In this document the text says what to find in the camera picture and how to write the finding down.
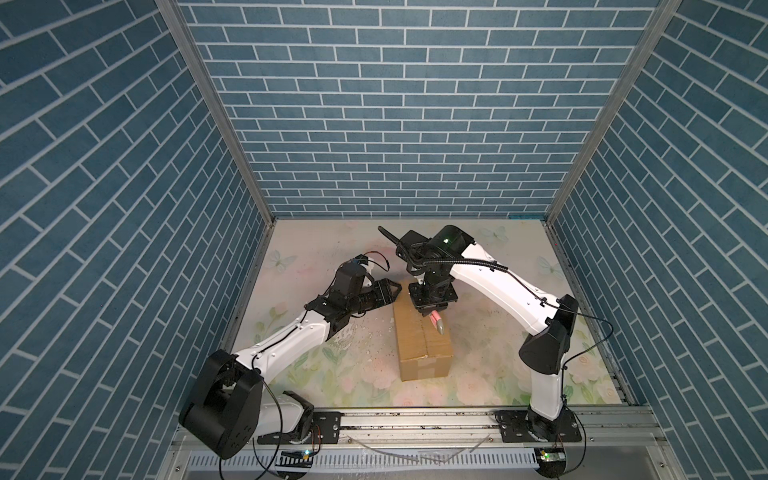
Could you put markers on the brown cardboard express box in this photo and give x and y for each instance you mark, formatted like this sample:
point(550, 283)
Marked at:
point(423, 352)

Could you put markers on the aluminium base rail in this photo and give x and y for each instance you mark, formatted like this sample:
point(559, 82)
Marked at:
point(402, 439)

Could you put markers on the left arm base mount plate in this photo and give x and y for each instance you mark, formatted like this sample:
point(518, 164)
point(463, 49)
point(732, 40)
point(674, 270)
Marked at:
point(323, 426)

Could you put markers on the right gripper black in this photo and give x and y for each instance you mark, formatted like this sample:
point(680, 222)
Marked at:
point(426, 307)

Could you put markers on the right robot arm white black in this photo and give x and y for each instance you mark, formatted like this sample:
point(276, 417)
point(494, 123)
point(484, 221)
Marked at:
point(451, 255)

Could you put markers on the right controller board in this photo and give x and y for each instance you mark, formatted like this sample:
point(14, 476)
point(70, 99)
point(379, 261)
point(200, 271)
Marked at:
point(551, 462)

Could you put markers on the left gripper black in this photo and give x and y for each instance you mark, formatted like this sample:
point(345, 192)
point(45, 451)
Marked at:
point(384, 297)

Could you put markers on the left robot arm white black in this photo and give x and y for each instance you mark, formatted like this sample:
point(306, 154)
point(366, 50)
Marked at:
point(232, 403)

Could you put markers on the left controller board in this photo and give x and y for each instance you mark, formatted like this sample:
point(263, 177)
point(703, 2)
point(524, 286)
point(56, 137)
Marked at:
point(294, 463)

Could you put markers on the controller board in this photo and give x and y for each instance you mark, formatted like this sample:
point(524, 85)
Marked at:
point(551, 462)
point(294, 463)

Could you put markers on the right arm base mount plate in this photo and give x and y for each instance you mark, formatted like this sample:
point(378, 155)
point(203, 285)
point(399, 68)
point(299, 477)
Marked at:
point(525, 425)

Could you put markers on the pink utility knife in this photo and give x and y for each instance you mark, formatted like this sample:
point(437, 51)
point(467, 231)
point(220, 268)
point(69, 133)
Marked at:
point(437, 321)

